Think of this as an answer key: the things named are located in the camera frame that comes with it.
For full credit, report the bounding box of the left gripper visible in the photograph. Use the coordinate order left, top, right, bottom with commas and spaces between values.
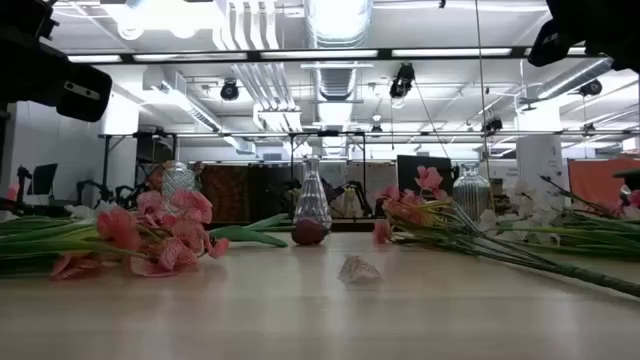
0, 39, 114, 124

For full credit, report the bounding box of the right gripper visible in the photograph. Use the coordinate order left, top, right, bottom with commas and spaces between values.
527, 18, 589, 69

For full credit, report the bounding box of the ribbed round glass vase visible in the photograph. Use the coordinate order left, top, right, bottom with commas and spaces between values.
451, 162, 493, 224

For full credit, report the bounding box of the tall conical glass vase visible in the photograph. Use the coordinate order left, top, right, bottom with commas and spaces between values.
292, 154, 333, 232

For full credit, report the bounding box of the dark red artificial tulip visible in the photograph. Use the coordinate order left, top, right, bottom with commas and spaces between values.
204, 213, 330, 249

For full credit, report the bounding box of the diamond-cut glass vase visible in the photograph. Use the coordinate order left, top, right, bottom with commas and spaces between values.
162, 160, 197, 201

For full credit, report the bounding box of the small black monitor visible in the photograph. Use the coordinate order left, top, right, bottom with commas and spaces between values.
27, 162, 59, 197

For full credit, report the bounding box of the white cabinet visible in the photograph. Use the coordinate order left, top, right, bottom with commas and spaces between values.
515, 133, 565, 211

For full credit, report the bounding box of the orange partition panel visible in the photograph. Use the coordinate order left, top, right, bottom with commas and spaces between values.
567, 157, 640, 209

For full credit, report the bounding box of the large black monitor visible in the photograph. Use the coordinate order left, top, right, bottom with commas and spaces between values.
396, 154, 454, 196

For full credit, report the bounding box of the patterned orange tapestry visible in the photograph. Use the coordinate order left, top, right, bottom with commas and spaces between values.
199, 163, 254, 224

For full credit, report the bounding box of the black light bar beam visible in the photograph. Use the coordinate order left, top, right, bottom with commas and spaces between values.
63, 46, 591, 65

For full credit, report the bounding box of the fallen pale petal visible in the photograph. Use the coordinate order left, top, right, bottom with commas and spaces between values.
337, 254, 384, 285

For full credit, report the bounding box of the thin hanging cable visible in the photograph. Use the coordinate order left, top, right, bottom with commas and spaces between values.
473, 0, 494, 166

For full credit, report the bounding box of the silver ventilation duct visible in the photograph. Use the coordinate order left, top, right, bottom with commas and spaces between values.
303, 0, 375, 102

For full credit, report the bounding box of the black aluminium table frame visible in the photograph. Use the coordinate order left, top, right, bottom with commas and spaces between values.
204, 218, 389, 234

